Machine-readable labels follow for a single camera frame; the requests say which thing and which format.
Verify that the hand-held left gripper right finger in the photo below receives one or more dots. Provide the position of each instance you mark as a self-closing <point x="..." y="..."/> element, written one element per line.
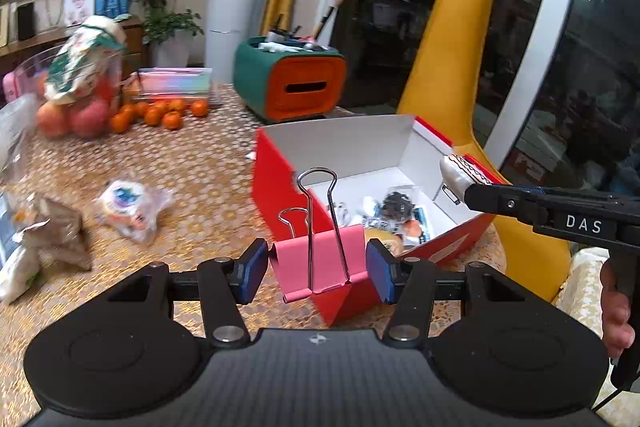
<point x="381" y="272"/>

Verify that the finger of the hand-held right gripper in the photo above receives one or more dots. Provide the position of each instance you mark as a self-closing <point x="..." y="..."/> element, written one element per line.
<point x="500" y="204"/>

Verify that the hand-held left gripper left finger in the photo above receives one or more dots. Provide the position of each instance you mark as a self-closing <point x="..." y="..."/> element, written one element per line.
<point x="252" y="269"/>

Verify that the pink binder clip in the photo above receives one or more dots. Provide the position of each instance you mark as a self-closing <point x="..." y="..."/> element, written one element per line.
<point x="325" y="267"/>

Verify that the white teal snack packet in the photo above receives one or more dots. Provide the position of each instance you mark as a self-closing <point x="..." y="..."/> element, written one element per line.
<point x="422" y="227"/>

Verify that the dark snack packet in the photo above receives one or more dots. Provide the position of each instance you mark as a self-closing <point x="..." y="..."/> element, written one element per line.
<point x="397" y="204"/>

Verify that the red cardboard box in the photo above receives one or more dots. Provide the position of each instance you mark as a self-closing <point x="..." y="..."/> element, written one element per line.
<point x="280" y="187"/>

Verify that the round pastry packet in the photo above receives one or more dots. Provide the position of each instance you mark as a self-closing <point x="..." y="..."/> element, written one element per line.
<point x="130" y="207"/>

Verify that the foil packet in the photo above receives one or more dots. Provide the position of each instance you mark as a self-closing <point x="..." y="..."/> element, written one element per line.
<point x="55" y="227"/>

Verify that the white blue labelled packet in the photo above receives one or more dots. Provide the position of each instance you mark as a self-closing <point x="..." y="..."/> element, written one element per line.
<point x="15" y="272"/>

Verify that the gold patterned desktop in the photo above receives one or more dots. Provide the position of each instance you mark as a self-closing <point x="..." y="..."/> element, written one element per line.
<point x="200" y="187"/>

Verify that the person's right hand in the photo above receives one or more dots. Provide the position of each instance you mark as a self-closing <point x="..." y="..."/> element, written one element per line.
<point x="615" y="307"/>

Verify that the white framed glass door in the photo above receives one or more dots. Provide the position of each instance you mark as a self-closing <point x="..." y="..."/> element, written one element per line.
<point x="600" y="57"/>

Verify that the pile of tangerines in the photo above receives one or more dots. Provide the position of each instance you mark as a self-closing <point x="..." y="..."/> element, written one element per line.
<point x="155" y="113"/>

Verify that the green orange desk organizer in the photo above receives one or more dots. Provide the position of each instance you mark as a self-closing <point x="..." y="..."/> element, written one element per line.
<point x="300" y="87"/>

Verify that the pastel plastic case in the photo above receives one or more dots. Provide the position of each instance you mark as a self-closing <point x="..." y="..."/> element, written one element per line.
<point x="175" y="82"/>

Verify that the red apple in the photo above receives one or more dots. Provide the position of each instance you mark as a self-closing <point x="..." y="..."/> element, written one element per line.
<point x="52" y="121"/>
<point x="90" y="119"/>

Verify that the white tube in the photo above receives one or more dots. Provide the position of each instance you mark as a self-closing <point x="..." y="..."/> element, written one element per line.
<point x="282" y="47"/>

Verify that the white plant pot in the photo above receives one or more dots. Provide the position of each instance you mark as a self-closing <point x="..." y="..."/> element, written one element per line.
<point x="170" y="54"/>

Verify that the wooden television cabinet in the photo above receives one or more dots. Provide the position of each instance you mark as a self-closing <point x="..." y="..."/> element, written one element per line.
<point x="135" y="37"/>

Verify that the green white snack bag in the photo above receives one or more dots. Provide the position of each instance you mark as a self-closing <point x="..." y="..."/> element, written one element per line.
<point x="80" y="62"/>

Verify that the clear bag of dark items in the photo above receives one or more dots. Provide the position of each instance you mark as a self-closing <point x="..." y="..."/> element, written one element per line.
<point x="15" y="137"/>

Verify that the pink case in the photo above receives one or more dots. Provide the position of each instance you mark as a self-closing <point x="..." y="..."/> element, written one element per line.
<point x="15" y="87"/>

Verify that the portrait photo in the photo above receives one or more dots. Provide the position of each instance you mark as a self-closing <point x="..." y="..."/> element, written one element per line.
<point x="79" y="6"/>

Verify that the black speaker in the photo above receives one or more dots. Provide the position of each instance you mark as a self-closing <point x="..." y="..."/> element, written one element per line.
<point x="26" y="21"/>

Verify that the wooden photo frame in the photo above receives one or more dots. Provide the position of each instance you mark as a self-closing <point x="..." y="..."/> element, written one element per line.
<point x="4" y="27"/>

